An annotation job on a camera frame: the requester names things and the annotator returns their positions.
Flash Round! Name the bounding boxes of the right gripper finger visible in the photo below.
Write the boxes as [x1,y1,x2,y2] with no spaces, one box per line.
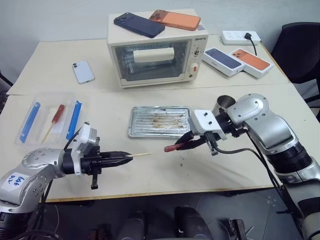
[174,131,195,147]
[178,138,209,151]

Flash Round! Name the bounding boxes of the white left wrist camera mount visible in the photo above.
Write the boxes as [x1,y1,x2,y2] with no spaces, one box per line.
[72,123,101,177]

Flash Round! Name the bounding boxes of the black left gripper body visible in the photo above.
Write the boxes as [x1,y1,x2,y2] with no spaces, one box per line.
[80,136,111,190]

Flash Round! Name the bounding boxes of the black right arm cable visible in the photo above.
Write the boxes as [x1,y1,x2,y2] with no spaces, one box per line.
[211,126,305,223]

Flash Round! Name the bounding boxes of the white handwritten label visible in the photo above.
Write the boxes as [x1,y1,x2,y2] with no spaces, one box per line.
[4,171,29,194]

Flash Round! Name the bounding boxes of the light blue smartphone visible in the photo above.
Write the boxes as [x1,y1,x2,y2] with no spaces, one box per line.
[72,60,96,85]

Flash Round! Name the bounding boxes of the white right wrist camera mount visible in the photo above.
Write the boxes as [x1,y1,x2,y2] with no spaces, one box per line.
[187,108,228,141]

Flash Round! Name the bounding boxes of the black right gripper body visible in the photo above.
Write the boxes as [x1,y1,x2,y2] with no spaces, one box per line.
[190,130,221,157]

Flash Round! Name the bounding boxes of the steel cup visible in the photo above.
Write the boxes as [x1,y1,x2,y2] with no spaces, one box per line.
[212,95,237,116]

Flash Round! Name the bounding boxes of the phone box orange print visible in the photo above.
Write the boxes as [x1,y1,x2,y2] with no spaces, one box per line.
[229,48,274,80]

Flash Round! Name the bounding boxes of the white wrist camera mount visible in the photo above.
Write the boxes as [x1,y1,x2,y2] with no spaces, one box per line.
[72,123,101,177]
[187,108,228,141]

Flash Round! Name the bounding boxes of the blue plastic strip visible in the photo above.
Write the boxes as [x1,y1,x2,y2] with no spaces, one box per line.
[65,100,84,141]
[19,100,41,144]

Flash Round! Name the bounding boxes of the orange smartphone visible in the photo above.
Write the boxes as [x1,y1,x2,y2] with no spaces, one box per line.
[148,9,202,32]

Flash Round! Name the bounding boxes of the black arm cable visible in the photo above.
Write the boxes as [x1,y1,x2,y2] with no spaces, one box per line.
[211,126,305,223]
[63,126,85,152]

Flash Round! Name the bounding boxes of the dark chair at edge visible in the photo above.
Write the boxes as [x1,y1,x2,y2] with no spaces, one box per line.
[0,69,14,111]

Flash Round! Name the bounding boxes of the white power strip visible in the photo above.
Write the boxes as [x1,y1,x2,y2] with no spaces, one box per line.
[220,30,262,46]

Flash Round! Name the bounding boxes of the metal baking tray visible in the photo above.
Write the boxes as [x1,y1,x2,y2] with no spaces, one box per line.
[127,105,193,140]

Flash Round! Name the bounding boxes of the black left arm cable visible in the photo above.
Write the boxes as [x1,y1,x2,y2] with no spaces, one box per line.
[63,126,85,152]

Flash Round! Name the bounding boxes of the black plug with cable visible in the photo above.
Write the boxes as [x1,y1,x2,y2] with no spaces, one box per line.
[243,32,260,57]

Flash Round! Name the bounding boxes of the red sausage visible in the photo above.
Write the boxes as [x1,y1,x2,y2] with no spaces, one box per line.
[51,104,66,125]
[163,144,183,153]

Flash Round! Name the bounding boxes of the phone box dark blue print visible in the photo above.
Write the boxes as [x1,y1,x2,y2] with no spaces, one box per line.
[201,47,246,78]

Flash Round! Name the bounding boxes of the clear plastic tray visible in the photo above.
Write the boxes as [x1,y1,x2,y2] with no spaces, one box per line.
[14,91,90,146]

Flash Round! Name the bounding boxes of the black office chair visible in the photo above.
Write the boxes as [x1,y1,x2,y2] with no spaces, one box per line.
[270,21,320,109]

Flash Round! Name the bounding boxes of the sausage on skewer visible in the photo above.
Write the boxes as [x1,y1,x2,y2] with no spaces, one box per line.
[43,105,66,141]

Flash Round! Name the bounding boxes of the dark rounded shape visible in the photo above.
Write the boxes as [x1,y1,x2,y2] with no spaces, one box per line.
[126,210,152,240]

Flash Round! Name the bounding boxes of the cream toaster oven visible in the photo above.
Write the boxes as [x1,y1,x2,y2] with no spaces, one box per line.
[106,8,210,90]

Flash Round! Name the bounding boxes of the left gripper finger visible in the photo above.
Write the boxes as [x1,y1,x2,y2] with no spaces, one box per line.
[100,157,132,168]
[100,150,131,161]

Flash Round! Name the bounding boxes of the dark blue smartphone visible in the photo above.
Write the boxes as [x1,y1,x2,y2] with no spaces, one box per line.
[113,12,166,39]

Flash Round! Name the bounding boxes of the wooden skewer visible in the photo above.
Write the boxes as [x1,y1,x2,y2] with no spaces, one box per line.
[125,152,154,158]
[40,122,55,144]

